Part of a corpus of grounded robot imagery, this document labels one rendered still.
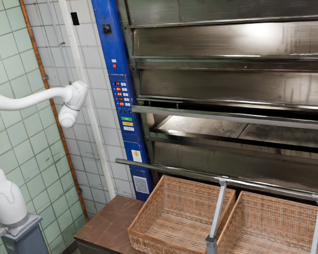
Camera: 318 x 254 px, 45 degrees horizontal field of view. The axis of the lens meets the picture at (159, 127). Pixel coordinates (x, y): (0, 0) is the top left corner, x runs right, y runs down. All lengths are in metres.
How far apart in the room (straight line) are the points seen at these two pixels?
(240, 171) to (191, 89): 0.59
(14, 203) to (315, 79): 1.71
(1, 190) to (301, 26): 1.76
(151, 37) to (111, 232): 1.36
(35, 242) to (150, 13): 1.50
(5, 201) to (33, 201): 0.94
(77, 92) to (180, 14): 0.74
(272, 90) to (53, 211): 2.07
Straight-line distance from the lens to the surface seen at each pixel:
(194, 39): 2.22
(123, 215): 2.91
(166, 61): 2.34
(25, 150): 3.06
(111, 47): 2.52
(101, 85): 2.73
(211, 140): 2.42
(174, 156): 2.63
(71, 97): 2.31
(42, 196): 3.25
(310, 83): 2.09
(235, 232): 2.52
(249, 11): 2.07
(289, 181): 2.36
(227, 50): 2.13
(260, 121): 2.06
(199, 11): 2.17
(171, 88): 2.38
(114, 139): 2.89
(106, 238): 2.77
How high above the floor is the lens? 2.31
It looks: 25 degrees down
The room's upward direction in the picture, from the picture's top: 10 degrees counter-clockwise
